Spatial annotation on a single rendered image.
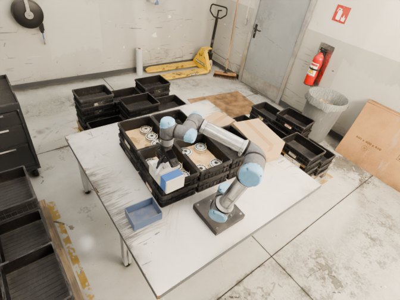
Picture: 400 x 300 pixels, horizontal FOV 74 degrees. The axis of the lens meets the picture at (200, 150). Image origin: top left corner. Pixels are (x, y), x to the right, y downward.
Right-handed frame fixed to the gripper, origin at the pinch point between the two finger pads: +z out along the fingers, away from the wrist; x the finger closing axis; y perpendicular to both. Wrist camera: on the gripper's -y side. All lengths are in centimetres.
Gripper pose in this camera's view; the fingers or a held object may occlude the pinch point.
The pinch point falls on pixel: (166, 171)
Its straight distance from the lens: 157.1
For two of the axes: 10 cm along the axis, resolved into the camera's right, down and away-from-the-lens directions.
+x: -7.9, 3.0, -5.3
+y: -6.0, -5.6, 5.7
